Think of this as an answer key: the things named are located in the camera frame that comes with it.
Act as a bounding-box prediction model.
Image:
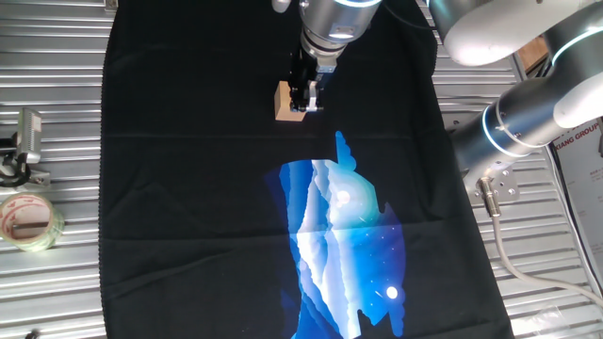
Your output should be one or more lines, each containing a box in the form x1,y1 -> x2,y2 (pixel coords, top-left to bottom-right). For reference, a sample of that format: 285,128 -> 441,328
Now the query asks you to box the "silver depth camera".
16,107 -> 43,165

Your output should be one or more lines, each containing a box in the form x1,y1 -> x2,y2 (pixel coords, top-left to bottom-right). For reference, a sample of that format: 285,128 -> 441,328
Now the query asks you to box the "small wooden block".
274,80 -> 308,122

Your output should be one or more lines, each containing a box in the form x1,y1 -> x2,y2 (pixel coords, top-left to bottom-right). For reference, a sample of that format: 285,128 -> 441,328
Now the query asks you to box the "black cloth with blue print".
97,0 -> 515,339

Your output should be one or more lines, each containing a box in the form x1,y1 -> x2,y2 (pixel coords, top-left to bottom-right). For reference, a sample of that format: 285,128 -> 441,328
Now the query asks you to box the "clear tape roll red print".
0,191 -> 66,253

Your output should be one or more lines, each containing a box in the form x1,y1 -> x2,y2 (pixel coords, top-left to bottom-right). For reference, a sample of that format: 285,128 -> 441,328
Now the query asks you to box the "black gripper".
288,46 -> 331,114

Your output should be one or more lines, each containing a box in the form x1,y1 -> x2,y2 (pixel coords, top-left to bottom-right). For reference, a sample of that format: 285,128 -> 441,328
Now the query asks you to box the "grey base cable with connector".
475,176 -> 603,308

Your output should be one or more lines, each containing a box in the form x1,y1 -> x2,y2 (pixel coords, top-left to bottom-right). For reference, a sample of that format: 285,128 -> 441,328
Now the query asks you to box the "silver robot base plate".
464,159 -> 522,207

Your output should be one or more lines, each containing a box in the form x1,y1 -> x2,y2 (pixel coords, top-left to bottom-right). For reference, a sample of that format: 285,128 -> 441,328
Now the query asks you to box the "clear plastic bag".
513,303 -> 576,335

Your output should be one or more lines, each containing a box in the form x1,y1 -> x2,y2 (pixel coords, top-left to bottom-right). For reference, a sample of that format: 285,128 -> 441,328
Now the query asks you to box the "camera stand with clamp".
0,136 -> 52,188

